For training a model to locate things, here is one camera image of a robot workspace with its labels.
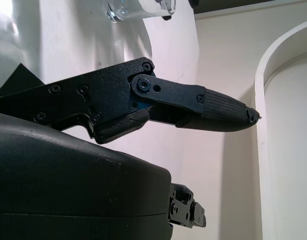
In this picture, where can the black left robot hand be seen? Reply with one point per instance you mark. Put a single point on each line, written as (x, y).
(194, 3)

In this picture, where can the clear glass cup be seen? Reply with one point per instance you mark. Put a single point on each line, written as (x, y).
(133, 10)

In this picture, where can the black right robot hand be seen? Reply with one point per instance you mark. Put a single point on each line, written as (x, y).
(68, 175)

